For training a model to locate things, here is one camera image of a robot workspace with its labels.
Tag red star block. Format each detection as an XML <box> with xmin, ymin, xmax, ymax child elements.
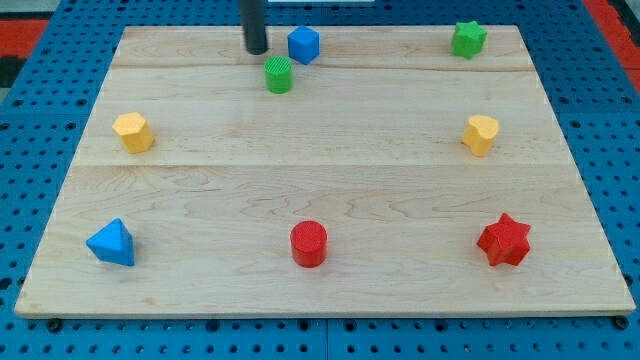
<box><xmin>476</xmin><ymin>213</ymin><xmax>531</xmax><ymax>266</ymax></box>

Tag yellow hexagon block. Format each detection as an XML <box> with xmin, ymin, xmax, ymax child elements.
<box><xmin>112</xmin><ymin>112</ymin><xmax>154</xmax><ymax>154</ymax></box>

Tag blue triangle block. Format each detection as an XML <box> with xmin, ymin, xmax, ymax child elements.
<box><xmin>86</xmin><ymin>218</ymin><xmax>135</xmax><ymax>266</ymax></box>

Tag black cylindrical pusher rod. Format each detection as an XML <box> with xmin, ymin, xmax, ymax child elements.
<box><xmin>238</xmin><ymin>0</ymin><xmax>269</xmax><ymax>55</ymax></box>

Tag blue cube block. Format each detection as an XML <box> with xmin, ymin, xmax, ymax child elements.
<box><xmin>287</xmin><ymin>26</ymin><xmax>320</xmax><ymax>65</ymax></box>

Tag yellow heart block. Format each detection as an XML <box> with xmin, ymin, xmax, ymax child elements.
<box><xmin>461</xmin><ymin>115</ymin><xmax>500</xmax><ymax>157</ymax></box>

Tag light wooden board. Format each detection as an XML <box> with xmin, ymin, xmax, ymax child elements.
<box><xmin>15</xmin><ymin>25</ymin><xmax>636</xmax><ymax>319</ymax></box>

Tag green star block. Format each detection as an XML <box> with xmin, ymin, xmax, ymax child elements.
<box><xmin>451</xmin><ymin>21</ymin><xmax>488</xmax><ymax>59</ymax></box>

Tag red cylinder block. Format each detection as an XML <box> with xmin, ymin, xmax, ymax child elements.
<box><xmin>290</xmin><ymin>220</ymin><xmax>328</xmax><ymax>268</ymax></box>

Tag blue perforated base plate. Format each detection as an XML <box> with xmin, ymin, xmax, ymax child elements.
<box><xmin>1</xmin><ymin>1</ymin><xmax>639</xmax><ymax>359</ymax></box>

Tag green cylinder block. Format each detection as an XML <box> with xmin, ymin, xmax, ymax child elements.
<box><xmin>263</xmin><ymin>56</ymin><xmax>293</xmax><ymax>94</ymax></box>

